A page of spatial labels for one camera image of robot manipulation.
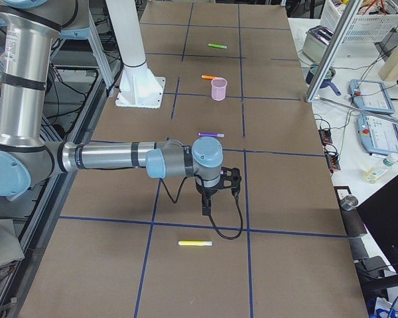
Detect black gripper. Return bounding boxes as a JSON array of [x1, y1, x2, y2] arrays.
[[196, 181, 218, 217]]

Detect yellow highlighter pen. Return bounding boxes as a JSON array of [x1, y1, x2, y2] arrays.
[[178, 240, 213, 247]]

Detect purple highlighter pen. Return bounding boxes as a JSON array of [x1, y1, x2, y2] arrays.
[[198, 132, 225, 138]]

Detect orange highlighter pen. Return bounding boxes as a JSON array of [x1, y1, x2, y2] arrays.
[[201, 75, 217, 80]]

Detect green highlighter pen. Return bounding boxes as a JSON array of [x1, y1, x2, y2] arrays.
[[208, 43, 228, 50]]

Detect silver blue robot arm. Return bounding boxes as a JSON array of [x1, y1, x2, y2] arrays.
[[0, 1, 224, 215]]

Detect pink translucent pen holder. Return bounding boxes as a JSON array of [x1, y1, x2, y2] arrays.
[[211, 77, 228, 101]]

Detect small steel cup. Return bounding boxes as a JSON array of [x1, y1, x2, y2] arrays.
[[340, 194, 359, 211]]

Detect plastic bottle yellow liquid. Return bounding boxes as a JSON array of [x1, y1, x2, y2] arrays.
[[364, 153, 398, 184]]

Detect blue saucepan with lid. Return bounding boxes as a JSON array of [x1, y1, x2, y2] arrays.
[[305, 63, 342, 96]]

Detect black monitor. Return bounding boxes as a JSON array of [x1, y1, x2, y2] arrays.
[[358, 174, 398, 272]]

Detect near blue teach pendant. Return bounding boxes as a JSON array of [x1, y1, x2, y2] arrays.
[[357, 115, 398, 156]]

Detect blue teach pendant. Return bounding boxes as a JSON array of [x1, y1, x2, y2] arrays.
[[357, 115, 398, 156], [348, 79, 395, 115]]

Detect white chrome toaster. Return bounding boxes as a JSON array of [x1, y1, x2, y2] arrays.
[[302, 25, 334, 62]]

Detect far blue teach pendant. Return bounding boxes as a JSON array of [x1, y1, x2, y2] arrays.
[[348, 79, 395, 115]]

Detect white plastic basket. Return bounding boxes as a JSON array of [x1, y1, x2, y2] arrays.
[[320, 1, 398, 42]]

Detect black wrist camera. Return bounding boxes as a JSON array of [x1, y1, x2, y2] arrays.
[[220, 167, 241, 191]]

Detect black camera cable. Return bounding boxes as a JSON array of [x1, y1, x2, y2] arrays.
[[159, 177, 243, 240]]

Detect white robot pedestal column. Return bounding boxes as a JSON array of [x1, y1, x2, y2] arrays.
[[106, 0, 166, 109]]

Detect aluminium frame post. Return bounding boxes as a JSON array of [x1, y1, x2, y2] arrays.
[[304, 0, 362, 103]]

